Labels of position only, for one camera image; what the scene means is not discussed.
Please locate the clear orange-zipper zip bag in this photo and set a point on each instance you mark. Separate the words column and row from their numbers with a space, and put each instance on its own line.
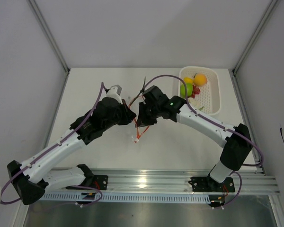
column 134, row 133

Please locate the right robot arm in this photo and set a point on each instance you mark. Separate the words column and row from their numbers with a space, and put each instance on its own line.
column 234, row 140

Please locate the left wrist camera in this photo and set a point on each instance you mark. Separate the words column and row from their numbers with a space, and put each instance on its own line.
column 115, row 92

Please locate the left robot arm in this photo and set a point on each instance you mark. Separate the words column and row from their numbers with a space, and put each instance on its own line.
column 33, row 178

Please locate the white cauliflower with green leaves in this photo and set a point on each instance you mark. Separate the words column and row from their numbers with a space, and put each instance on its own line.
column 195, row 104

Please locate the aluminium mounting rail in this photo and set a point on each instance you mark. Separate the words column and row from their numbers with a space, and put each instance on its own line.
column 176, row 181

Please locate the aluminium frame post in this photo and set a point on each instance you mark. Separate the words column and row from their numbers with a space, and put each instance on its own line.
column 48, row 34
column 272, row 6

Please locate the green apple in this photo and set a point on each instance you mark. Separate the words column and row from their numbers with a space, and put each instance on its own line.
column 186, row 90

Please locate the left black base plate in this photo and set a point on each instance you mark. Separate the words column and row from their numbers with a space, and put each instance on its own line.
column 97, row 181

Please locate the orange fruit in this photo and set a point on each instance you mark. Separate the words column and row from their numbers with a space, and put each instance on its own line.
column 200, row 80

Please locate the left aluminium frame post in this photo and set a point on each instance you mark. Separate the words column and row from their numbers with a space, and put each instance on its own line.
column 48, row 34

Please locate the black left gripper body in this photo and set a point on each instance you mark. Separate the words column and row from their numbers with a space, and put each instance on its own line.
column 117, row 120

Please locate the slotted white cable duct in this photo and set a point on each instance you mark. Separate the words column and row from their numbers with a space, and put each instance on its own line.
column 126, row 197

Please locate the yellow lemon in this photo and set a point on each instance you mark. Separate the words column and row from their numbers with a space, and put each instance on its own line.
column 188, row 80

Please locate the right aluminium frame post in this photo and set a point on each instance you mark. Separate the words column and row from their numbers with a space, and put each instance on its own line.
column 272, row 6

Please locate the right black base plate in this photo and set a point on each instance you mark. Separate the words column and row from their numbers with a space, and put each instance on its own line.
column 207, row 184

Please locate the white perforated plastic basket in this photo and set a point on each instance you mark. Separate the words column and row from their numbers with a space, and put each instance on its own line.
column 209, row 96

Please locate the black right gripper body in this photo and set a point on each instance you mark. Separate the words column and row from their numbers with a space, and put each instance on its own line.
column 152, row 113

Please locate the red grape bunch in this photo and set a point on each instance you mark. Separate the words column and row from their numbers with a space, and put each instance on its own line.
column 195, row 91

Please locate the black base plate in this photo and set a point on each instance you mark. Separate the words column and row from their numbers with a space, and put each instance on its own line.
column 97, row 181
column 207, row 184

